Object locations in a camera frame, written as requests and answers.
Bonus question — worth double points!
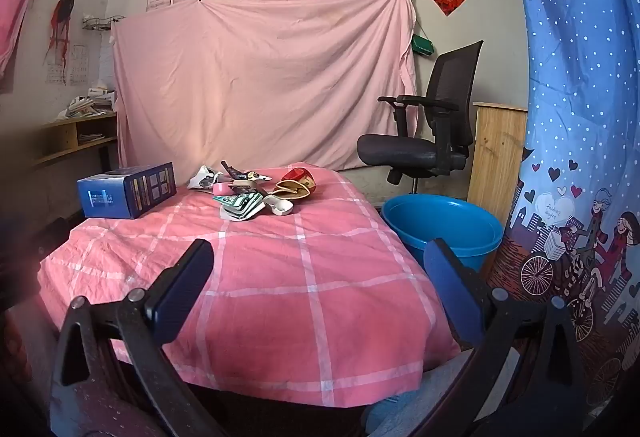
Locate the blue plastic basin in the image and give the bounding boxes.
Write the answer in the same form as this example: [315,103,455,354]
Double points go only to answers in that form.
[381,194,505,274]

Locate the wooden cabinet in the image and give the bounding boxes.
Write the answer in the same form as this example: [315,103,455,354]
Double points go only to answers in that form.
[469,101,529,218]

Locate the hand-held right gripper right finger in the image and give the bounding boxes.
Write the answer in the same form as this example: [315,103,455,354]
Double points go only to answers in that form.
[422,237,588,437]

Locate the crushed beige paper cup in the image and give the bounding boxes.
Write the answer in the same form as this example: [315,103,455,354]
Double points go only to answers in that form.
[272,180,311,202]

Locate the white wall calendar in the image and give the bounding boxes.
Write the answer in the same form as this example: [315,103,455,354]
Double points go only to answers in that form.
[46,44,90,85]

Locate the white plastic case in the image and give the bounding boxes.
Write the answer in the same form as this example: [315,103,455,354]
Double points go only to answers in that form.
[262,195,296,216]

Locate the stack of papers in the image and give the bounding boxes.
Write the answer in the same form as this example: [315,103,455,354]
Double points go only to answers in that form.
[57,94,117,119]

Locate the person's grey trousers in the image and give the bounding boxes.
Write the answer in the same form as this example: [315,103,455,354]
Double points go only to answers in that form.
[362,347,521,437]

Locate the white printed plastic wrapper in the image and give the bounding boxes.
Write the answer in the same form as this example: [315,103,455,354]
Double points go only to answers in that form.
[212,194,266,221]

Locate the pink hanging sheet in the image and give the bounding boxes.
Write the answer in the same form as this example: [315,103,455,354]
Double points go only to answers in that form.
[110,0,418,174]

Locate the wooden shelf with papers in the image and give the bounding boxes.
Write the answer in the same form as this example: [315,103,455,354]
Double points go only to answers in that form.
[32,110,118,168]

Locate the wire wall rack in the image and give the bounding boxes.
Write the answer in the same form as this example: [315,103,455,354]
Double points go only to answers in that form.
[82,14,123,33]

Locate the blue dotted cartoon curtain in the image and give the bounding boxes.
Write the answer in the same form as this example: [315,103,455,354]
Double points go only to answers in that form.
[500,0,640,408]

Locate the black office chair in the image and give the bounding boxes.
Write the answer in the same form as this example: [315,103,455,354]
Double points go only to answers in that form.
[356,40,485,194]

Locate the red knot wall ornament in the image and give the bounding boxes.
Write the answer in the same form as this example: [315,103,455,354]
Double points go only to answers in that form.
[44,0,76,68]

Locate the crumpled silver white packet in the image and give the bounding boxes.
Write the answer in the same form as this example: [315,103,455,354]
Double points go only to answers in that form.
[187,166,223,192]

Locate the pink checked blanket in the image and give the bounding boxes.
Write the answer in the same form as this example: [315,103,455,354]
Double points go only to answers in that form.
[37,163,461,408]

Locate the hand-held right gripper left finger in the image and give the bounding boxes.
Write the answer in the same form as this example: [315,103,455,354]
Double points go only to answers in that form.
[52,238,223,437]

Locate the blue cardboard box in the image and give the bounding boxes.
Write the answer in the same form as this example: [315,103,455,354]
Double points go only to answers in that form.
[76,162,177,220]

